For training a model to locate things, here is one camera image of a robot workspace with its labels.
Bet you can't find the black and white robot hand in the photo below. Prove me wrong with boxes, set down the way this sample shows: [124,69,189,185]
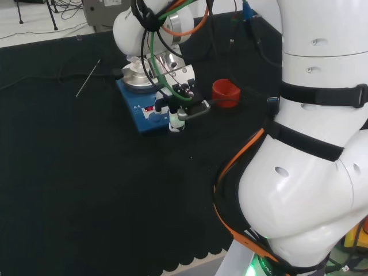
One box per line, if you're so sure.
[149,53,211,133]

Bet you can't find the heater with blue base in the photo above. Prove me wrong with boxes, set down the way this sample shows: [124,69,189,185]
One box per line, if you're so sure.
[112,63,171,136]

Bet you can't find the red ribbed round holder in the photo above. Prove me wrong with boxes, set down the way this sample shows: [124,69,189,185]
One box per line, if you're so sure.
[211,78,242,109]

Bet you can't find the clear round-bottom glass flask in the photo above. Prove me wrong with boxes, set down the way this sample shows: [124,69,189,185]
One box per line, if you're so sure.
[125,55,145,71]

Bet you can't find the thin steel probe rod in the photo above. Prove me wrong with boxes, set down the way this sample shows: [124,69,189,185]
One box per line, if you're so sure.
[75,59,102,98]

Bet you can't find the grey equipment box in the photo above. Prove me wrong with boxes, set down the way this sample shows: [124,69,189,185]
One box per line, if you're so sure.
[81,0,133,27]

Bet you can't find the black bench cloth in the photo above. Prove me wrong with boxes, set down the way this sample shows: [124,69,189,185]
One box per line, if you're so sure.
[0,10,284,276]

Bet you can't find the black tripod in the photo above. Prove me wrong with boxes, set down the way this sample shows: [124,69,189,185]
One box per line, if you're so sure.
[13,0,60,31]

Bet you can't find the yellow stop button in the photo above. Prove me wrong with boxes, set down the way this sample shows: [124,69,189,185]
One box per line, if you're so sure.
[343,220,368,255]

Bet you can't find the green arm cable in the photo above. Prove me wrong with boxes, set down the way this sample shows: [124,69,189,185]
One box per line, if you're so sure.
[148,0,208,103]

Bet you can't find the blue cable plug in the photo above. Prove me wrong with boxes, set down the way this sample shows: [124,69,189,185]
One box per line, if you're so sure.
[242,0,255,21]

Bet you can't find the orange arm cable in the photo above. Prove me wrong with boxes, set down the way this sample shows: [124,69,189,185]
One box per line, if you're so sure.
[160,0,288,267]

